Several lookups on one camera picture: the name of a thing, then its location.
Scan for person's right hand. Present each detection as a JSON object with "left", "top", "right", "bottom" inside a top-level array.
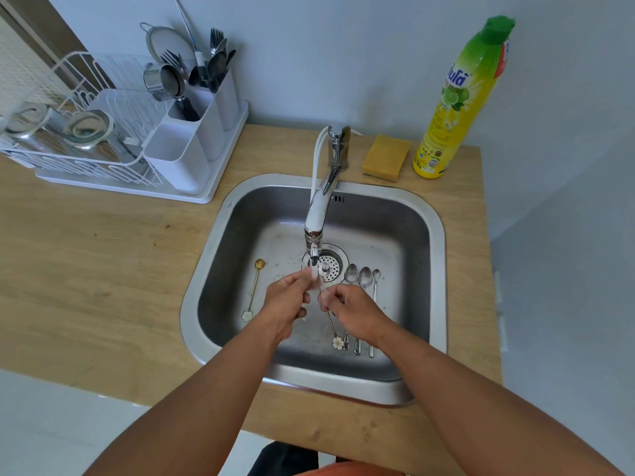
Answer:
[{"left": 317, "top": 284, "right": 394, "bottom": 349}]

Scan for person's left hand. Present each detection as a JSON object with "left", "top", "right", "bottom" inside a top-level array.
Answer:
[{"left": 258, "top": 267, "right": 320, "bottom": 343}]

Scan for gold flower-end spoon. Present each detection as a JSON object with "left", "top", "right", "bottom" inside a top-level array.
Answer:
[
  {"left": 322, "top": 301, "right": 345, "bottom": 351},
  {"left": 241, "top": 259, "right": 267, "bottom": 323}
]

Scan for person's left forearm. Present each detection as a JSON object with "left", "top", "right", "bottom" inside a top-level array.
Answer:
[{"left": 83, "top": 317, "right": 284, "bottom": 476}]

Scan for person's right forearm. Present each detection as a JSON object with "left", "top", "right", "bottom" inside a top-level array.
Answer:
[{"left": 373, "top": 319, "right": 627, "bottom": 476}]

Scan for large silver spoon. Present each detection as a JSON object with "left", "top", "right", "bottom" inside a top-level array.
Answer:
[
  {"left": 353, "top": 266, "right": 374, "bottom": 356},
  {"left": 342, "top": 263, "right": 359, "bottom": 351}
]

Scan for metal sink drain strainer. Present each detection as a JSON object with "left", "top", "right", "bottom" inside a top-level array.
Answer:
[{"left": 301, "top": 244, "right": 345, "bottom": 284}]

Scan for small silver spoon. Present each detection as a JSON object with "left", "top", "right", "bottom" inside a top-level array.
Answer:
[{"left": 368, "top": 269, "right": 382, "bottom": 359}]

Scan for chrome sink faucet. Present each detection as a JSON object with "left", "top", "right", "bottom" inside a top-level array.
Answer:
[{"left": 304, "top": 125, "right": 352, "bottom": 268}]

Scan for stainless steel sink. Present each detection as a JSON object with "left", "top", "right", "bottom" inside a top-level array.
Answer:
[{"left": 180, "top": 173, "right": 448, "bottom": 407}]

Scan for white drainer tray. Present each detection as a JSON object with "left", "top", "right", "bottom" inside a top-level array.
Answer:
[{"left": 35, "top": 99, "right": 249, "bottom": 205}]

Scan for yellow dish sponge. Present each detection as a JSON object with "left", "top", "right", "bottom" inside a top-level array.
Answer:
[{"left": 361, "top": 134, "right": 413, "bottom": 183}]

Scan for person's black shirt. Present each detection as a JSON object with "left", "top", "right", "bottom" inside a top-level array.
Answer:
[{"left": 246, "top": 440, "right": 319, "bottom": 476}]

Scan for person's orange shorts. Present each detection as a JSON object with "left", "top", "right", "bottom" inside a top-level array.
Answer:
[{"left": 297, "top": 460, "right": 415, "bottom": 476}]

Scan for white cutlery holder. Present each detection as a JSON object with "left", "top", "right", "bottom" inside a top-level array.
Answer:
[{"left": 142, "top": 69, "right": 241, "bottom": 196}]

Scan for yellow green dish soap bottle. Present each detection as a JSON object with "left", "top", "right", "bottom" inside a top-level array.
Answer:
[{"left": 412, "top": 15, "right": 517, "bottom": 180}]

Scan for bunch of dark metal cutlery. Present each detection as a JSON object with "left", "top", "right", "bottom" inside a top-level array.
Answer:
[{"left": 160, "top": 27, "right": 238, "bottom": 95}]

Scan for stainless steel cup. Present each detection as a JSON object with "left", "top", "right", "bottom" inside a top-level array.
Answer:
[{"left": 143, "top": 62, "right": 187, "bottom": 102}]

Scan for clear glass jar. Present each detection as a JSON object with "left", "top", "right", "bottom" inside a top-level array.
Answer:
[
  {"left": 63, "top": 109, "right": 116, "bottom": 150},
  {"left": 2, "top": 103, "right": 53, "bottom": 141}
]

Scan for metal mesh strainer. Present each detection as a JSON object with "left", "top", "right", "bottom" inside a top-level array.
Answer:
[{"left": 139, "top": 22, "right": 195, "bottom": 66}]

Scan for white faucet hose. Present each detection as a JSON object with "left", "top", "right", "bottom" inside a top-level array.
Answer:
[{"left": 310, "top": 126, "right": 332, "bottom": 204}]

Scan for black-handled knife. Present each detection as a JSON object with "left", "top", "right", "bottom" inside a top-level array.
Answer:
[{"left": 175, "top": 95, "right": 200, "bottom": 122}]

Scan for white wire dish rack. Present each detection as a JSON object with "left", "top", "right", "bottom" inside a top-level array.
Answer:
[{"left": 0, "top": 51, "right": 167, "bottom": 189}]

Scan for white-handled metal utensil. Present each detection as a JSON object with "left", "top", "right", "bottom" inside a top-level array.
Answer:
[{"left": 172, "top": 0, "right": 207, "bottom": 70}]

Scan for brown window frame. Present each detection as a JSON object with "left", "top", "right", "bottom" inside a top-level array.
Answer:
[{"left": 0, "top": 0, "right": 118, "bottom": 95}]

